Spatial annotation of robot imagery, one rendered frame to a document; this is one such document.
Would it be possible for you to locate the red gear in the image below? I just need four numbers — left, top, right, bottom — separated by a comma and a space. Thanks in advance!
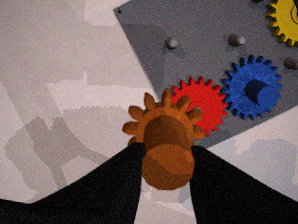
172, 76, 229, 137

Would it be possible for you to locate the grey metal board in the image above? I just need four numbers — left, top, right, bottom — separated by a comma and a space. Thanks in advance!
113, 0, 298, 149

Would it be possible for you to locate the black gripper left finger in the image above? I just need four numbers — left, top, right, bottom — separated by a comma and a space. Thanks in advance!
0, 141, 144, 224

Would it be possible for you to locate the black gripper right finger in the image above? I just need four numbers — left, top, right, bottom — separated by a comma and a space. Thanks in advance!
190, 145, 298, 224

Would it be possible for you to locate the blue gear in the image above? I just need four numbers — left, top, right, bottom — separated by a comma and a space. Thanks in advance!
220, 53, 283, 120

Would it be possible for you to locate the orange gear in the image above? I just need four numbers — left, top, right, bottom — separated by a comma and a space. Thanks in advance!
122, 88, 206, 190

